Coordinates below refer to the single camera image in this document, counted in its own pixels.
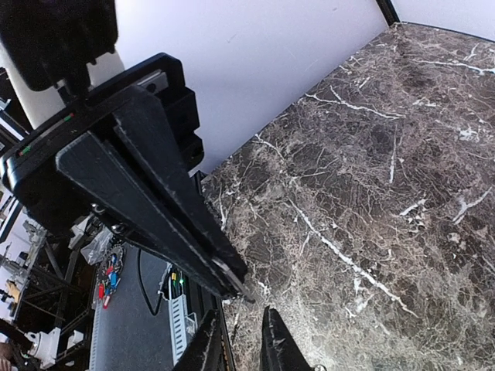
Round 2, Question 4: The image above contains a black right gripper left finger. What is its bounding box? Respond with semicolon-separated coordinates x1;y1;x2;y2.
172;310;223;371

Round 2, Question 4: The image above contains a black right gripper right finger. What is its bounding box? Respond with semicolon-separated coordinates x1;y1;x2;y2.
259;306;312;371

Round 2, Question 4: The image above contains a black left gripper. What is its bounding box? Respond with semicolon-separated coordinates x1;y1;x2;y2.
1;53;253;301

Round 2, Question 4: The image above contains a left circuit board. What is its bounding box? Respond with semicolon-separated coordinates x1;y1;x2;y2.
157;265;185;300

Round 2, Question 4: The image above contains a white slotted cable duct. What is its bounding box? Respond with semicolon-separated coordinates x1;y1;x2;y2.
89;259;189;370

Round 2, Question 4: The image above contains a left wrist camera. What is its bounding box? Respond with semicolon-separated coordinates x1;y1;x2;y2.
0;0;125;128

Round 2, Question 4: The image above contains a black left corner post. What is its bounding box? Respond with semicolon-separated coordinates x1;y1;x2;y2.
376;0;400;26

